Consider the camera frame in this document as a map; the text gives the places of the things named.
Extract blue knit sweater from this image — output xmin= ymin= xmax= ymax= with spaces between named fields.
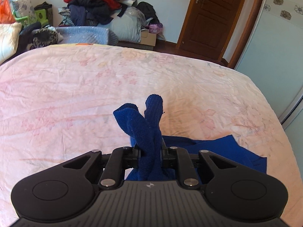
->
xmin=113 ymin=94 xmax=267 ymax=181

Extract dark clothes pile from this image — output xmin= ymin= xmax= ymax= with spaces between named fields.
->
xmin=58 ymin=0 xmax=137 ymax=27

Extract pink floral bed sheet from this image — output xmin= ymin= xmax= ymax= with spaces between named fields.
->
xmin=1 ymin=45 xmax=302 ymax=226

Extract cardboard box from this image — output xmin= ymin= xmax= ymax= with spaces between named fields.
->
xmin=140 ymin=30 xmax=157 ymax=47

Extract light blue bundled bedding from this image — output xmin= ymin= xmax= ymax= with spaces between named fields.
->
xmin=98 ymin=6 xmax=146 ymax=43

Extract purple bag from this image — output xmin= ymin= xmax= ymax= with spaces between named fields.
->
xmin=148 ymin=23 xmax=163 ymax=34

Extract blue folded blanket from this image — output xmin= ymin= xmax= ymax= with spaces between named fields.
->
xmin=56 ymin=26 xmax=119 ymax=46

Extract white sliding wardrobe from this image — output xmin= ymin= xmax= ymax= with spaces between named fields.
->
xmin=234 ymin=0 xmax=303 ymax=131

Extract black backpack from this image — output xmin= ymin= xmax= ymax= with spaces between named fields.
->
xmin=136 ymin=2 xmax=160 ymax=24

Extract leopard print garment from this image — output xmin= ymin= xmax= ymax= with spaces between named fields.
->
xmin=32 ymin=27 xmax=63 ymax=48

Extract brown wooden door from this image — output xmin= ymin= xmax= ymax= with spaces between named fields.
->
xmin=177 ymin=0 xmax=245 ymax=61

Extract green plastic stool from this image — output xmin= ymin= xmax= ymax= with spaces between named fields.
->
xmin=12 ymin=9 xmax=49 ymax=27

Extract white quilted pillow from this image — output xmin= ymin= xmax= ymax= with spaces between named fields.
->
xmin=0 ymin=22 xmax=22 ymax=64

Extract floral grey cushion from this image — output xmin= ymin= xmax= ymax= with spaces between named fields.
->
xmin=12 ymin=0 xmax=35 ymax=20

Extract orange plastic bag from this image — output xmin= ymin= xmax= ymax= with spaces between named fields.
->
xmin=0 ymin=0 xmax=15 ymax=24

